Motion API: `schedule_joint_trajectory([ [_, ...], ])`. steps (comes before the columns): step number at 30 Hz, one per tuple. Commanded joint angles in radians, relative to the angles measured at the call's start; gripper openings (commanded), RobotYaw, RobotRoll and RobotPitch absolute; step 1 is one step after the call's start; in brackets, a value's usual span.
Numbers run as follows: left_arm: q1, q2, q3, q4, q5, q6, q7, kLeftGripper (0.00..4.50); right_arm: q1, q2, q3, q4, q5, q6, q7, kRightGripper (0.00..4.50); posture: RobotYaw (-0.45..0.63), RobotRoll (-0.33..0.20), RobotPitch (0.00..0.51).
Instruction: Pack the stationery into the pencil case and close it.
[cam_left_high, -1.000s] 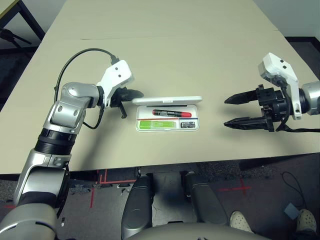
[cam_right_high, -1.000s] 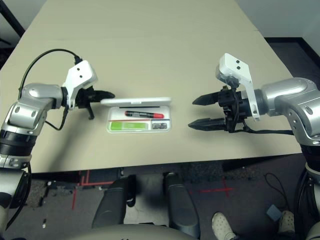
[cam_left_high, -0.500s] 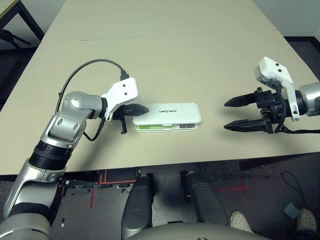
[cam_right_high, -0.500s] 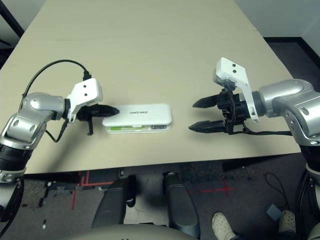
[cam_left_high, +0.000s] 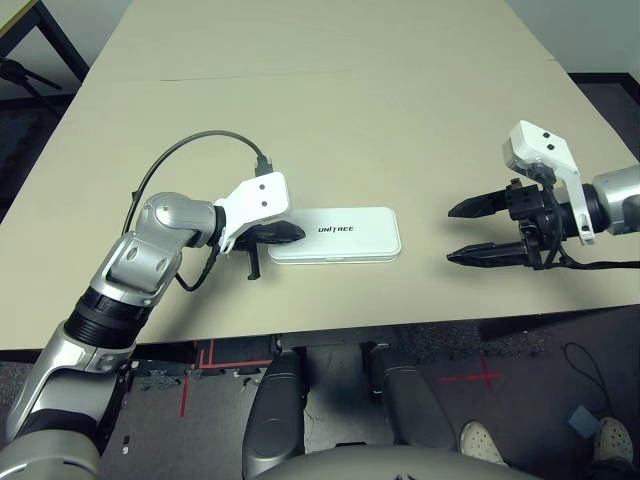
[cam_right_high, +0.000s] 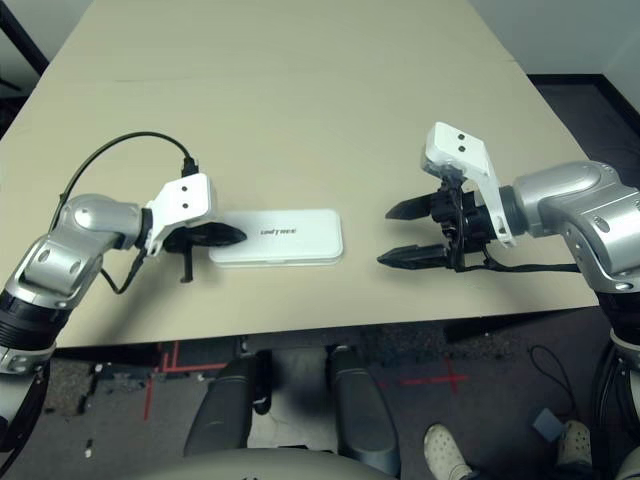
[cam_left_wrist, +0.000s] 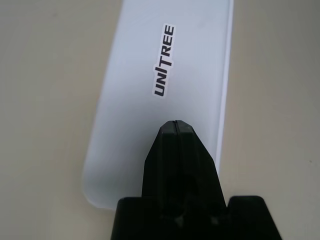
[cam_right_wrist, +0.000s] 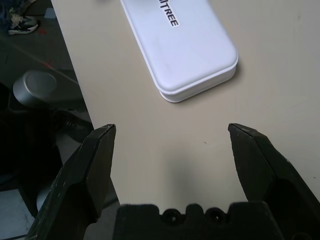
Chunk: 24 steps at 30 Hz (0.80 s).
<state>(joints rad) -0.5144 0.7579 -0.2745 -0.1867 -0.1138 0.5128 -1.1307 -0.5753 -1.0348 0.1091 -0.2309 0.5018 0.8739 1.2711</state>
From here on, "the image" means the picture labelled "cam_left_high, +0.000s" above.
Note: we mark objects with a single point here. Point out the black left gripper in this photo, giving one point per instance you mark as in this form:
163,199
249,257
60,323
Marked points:
252,260

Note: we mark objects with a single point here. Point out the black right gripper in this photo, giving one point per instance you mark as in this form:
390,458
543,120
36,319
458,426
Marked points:
530,205

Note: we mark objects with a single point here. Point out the white plastic pencil case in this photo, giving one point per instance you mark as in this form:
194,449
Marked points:
345,240

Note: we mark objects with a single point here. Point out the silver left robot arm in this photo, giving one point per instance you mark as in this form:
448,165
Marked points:
165,220

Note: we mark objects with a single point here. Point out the red floor tape lines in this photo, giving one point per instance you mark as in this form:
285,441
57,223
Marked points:
205,364

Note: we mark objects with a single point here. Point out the dark grey robot left leg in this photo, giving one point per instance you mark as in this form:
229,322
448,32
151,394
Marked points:
275,415

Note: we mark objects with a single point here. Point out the dark grey robot leg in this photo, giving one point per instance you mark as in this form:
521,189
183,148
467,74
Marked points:
410,405
275,415

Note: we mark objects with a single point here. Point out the dark grey robot right leg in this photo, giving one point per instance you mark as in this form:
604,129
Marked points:
410,405

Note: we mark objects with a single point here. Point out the white perforated clog shoe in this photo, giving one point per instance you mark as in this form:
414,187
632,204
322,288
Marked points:
612,439
480,442

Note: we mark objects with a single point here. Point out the grey foot pedal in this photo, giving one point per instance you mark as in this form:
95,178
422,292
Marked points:
581,423

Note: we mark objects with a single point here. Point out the grey robot torso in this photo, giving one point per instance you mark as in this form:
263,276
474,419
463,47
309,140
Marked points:
400,467

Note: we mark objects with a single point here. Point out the black tripod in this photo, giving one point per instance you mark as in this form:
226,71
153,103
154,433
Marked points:
25,72

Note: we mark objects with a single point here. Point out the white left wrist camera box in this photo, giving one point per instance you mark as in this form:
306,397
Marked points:
260,195

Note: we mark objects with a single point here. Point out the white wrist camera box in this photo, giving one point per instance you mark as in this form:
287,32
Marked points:
540,145
260,195

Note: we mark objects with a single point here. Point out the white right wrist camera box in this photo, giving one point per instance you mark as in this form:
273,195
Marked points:
540,145

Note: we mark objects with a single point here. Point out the side table with black frame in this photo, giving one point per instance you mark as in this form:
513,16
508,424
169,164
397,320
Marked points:
60,42

